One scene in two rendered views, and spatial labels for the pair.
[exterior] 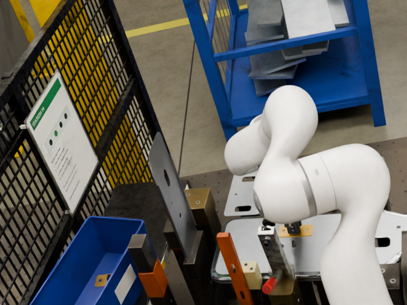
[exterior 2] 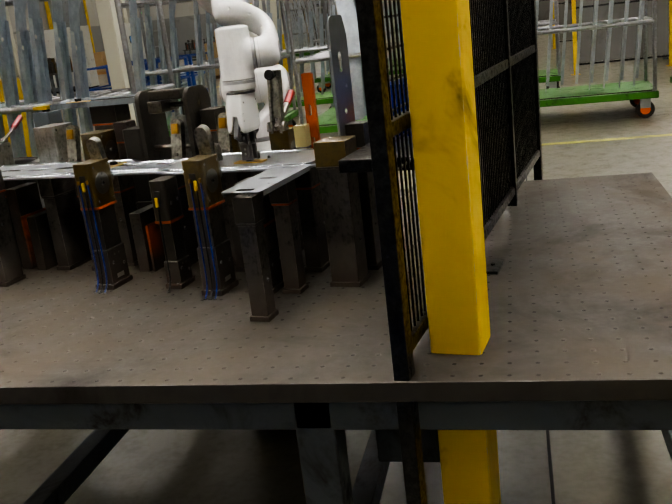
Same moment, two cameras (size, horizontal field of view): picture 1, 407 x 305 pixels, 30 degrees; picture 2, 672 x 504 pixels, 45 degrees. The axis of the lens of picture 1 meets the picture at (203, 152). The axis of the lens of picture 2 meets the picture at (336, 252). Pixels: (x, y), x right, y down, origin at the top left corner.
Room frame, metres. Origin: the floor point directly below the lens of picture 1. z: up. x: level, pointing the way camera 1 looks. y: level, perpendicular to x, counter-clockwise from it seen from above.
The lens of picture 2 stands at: (3.48, 0.02, 1.33)
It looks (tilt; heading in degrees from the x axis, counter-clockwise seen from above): 16 degrees down; 180
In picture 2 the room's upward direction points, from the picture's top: 7 degrees counter-clockwise
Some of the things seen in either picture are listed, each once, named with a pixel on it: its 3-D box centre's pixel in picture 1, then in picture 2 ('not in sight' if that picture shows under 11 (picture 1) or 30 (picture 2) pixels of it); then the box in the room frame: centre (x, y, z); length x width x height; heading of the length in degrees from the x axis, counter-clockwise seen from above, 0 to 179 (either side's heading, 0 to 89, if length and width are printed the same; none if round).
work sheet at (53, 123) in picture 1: (62, 143); not in sight; (1.65, 0.33, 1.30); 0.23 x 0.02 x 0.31; 157
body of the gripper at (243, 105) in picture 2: not in sight; (243, 110); (1.39, -0.15, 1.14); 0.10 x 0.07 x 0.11; 157
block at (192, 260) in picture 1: (208, 285); not in sight; (1.45, 0.10, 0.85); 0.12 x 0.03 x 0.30; 157
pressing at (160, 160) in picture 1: (174, 197); (342, 86); (1.45, 0.10, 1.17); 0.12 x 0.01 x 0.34; 157
